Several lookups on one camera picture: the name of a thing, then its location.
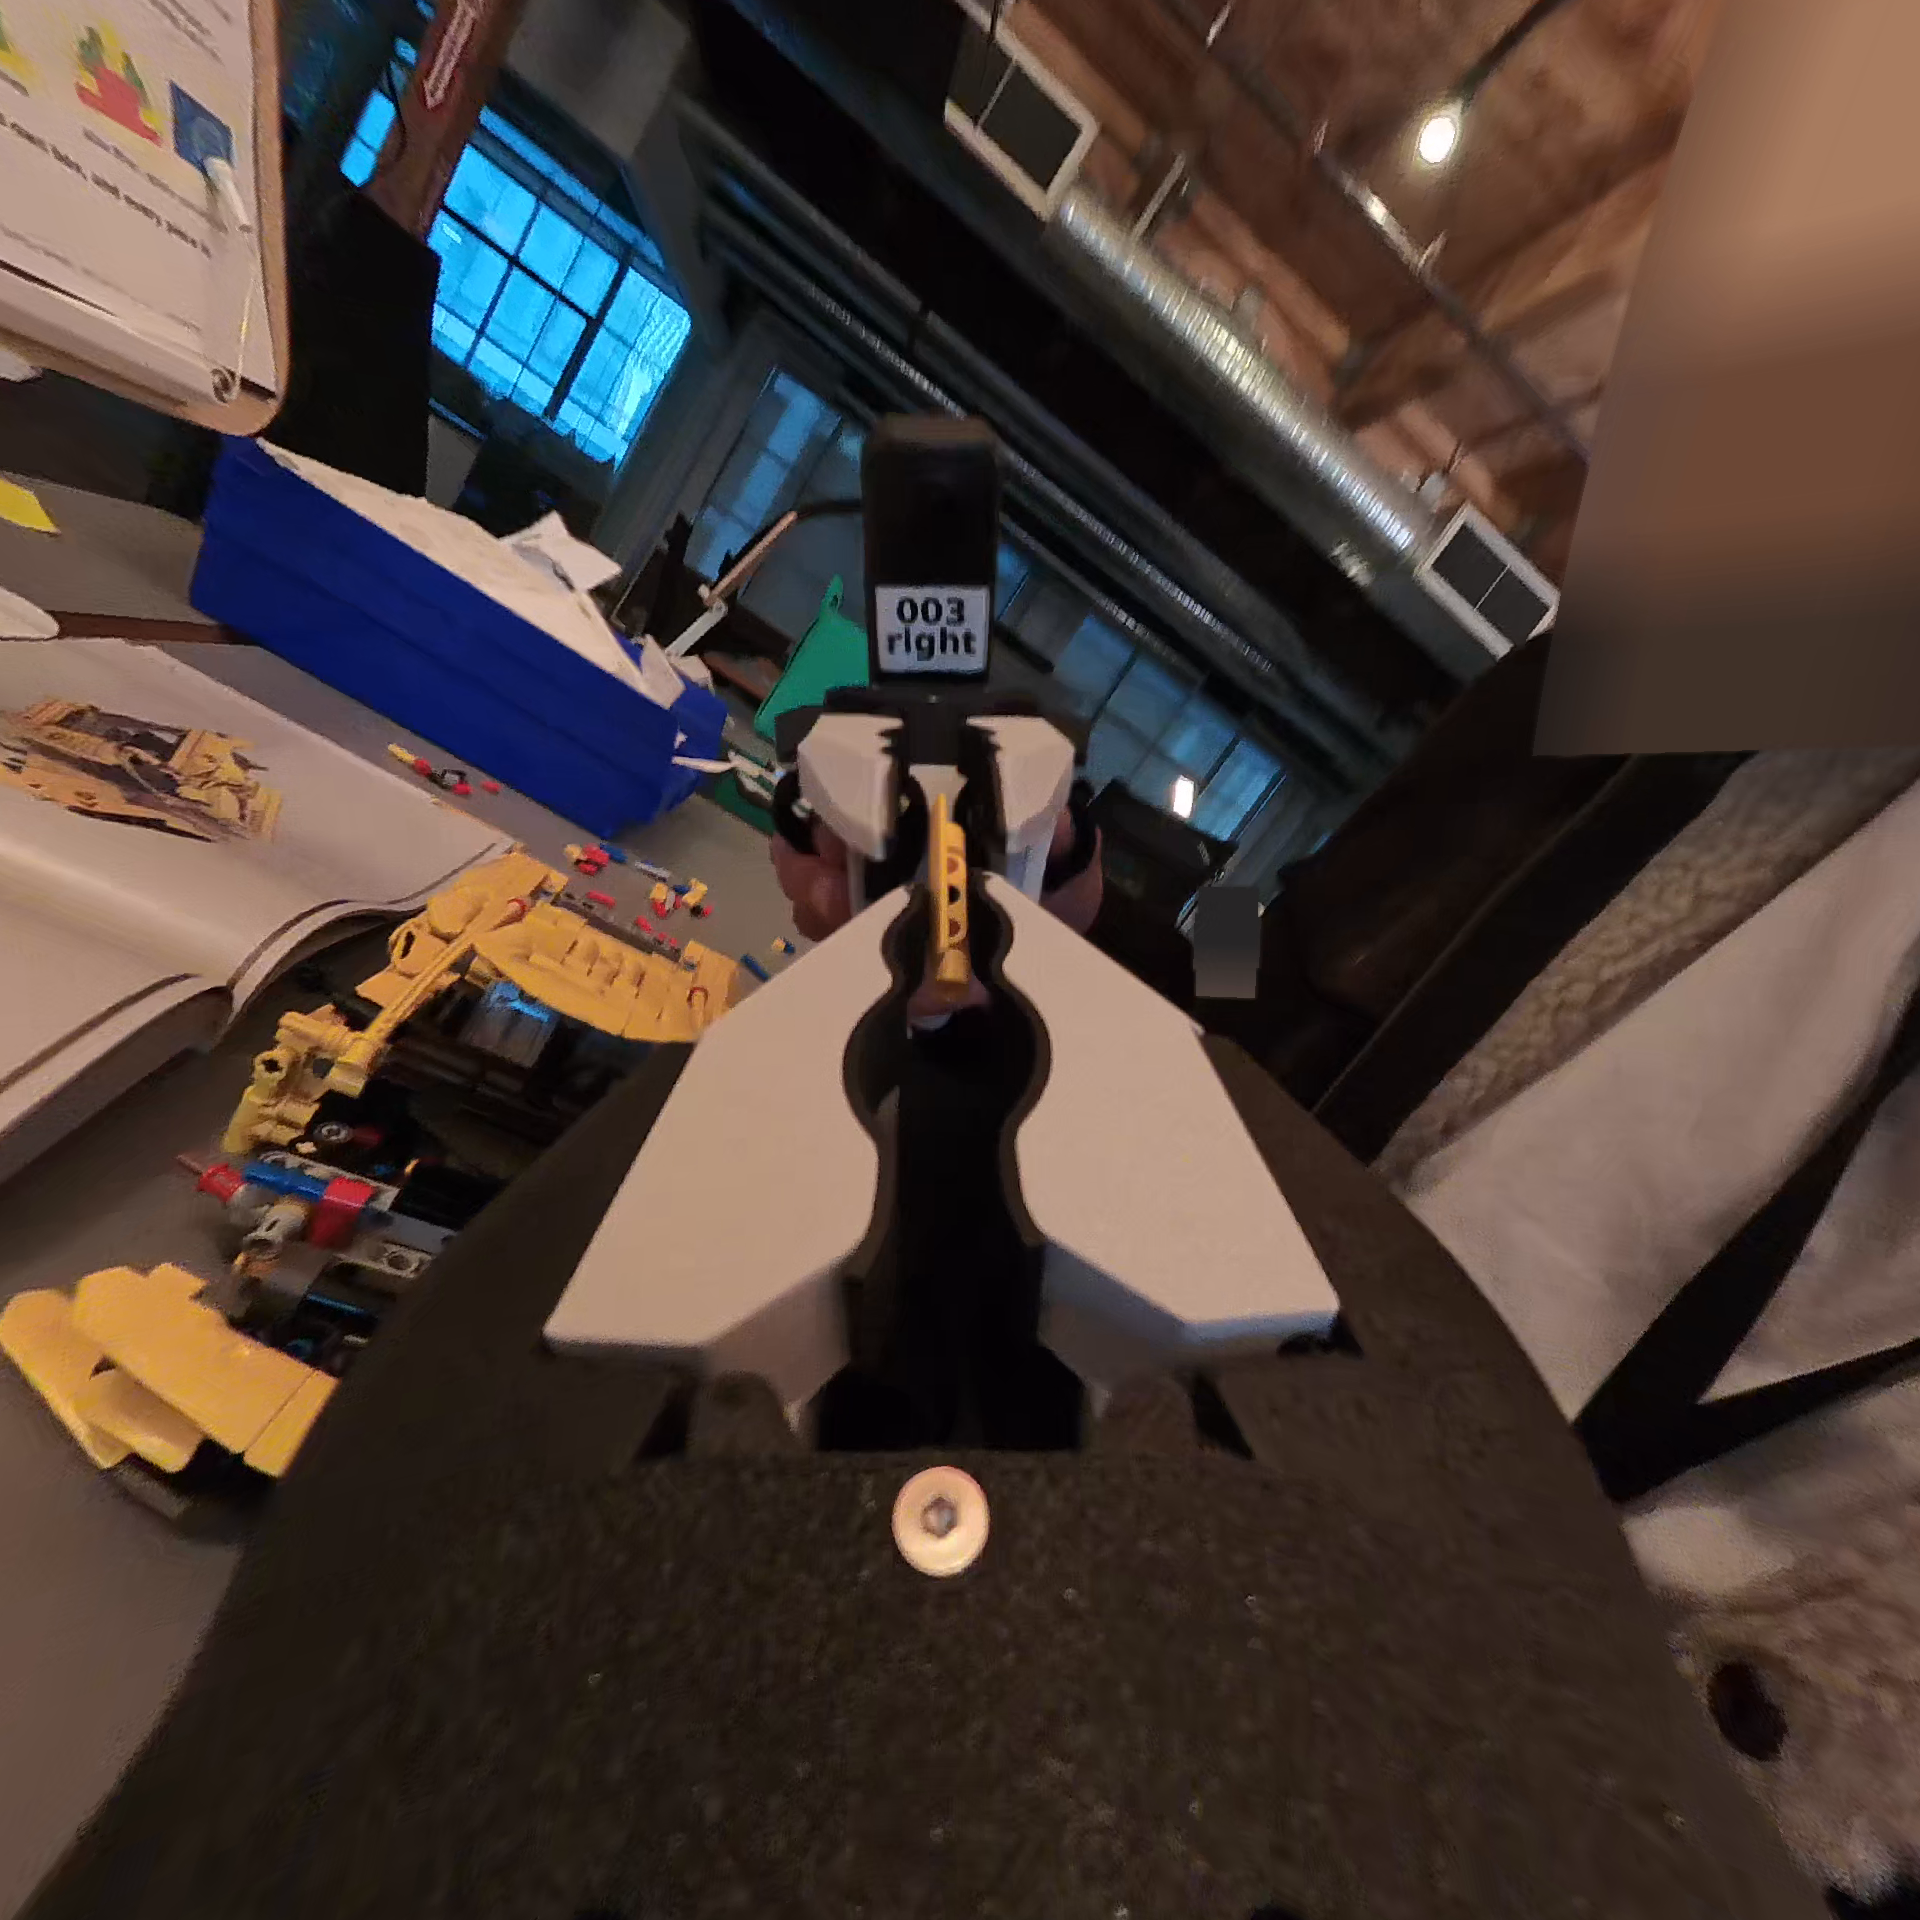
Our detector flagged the person's right hand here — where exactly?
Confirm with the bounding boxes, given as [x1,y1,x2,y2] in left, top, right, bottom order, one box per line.
[768,815,858,943]

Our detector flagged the scattered small coloured bricks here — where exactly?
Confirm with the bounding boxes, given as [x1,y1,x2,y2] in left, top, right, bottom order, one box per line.
[385,742,801,982]

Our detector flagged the wooden board with instruction sheet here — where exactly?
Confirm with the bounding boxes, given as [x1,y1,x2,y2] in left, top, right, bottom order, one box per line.
[0,0,290,442]

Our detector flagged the white shirt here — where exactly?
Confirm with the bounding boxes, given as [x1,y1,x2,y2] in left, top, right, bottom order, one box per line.
[1387,816,1920,1593]

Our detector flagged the brown wooden strip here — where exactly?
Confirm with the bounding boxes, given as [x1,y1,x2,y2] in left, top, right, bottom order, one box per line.
[57,609,252,650]

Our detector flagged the grey desk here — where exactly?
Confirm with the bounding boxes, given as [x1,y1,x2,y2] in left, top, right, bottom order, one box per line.
[0,465,841,1920]

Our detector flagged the blue plastic bin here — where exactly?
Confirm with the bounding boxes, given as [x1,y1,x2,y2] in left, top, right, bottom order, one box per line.
[189,435,731,841]

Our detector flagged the yellow connector brick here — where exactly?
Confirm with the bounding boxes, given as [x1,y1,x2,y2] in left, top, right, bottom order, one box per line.
[922,792,980,1003]

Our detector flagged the white air vent grille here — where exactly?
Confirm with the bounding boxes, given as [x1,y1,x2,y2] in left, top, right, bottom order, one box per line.
[941,11,1105,215]
[1416,507,1565,657]

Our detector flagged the white instruction booklet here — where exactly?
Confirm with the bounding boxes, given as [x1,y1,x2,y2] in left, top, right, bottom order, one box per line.
[0,639,515,1191]

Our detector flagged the silver ventilation duct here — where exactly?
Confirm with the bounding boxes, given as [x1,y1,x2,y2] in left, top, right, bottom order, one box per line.
[1047,193,1444,585]

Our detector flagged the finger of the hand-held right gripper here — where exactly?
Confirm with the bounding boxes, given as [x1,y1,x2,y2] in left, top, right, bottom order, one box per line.
[795,720,907,866]
[985,714,1082,905]

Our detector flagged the large paned window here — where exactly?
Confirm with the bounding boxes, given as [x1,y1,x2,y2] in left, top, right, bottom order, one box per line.
[344,90,695,472]

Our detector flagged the person's right forearm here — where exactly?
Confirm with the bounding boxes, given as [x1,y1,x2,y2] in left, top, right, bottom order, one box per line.
[1079,780,1354,1051]

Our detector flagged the crumpled white paper wrappers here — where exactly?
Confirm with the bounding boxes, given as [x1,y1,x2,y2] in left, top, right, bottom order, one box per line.
[263,442,695,711]

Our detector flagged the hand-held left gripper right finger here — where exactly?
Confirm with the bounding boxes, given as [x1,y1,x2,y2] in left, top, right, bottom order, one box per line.
[967,879,1340,1450]

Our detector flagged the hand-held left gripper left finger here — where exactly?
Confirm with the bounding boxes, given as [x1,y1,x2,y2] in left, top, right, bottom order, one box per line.
[545,883,936,1450]

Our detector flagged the yellow toy brick car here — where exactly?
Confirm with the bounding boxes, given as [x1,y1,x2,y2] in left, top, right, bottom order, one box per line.
[0,854,748,1483]

